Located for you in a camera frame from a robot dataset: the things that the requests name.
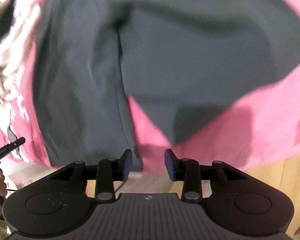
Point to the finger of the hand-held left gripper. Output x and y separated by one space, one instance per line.
7 148

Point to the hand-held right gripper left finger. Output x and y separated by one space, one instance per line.
126 163

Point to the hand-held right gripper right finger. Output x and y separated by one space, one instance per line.
170 165

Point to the dark grey pants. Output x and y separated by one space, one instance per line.
165 55

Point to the pink floral blanket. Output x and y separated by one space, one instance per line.
240 130

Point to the white cloth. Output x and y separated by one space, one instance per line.
7 62

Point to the cream cloth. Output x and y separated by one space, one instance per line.
17 12

